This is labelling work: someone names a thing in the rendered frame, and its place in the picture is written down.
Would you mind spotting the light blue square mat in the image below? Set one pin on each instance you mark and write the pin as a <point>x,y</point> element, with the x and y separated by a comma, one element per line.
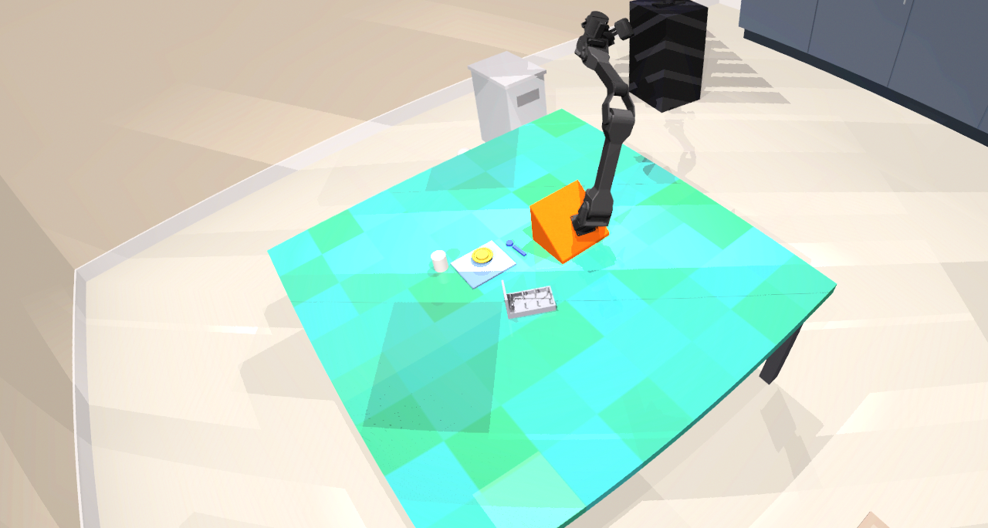
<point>476,274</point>

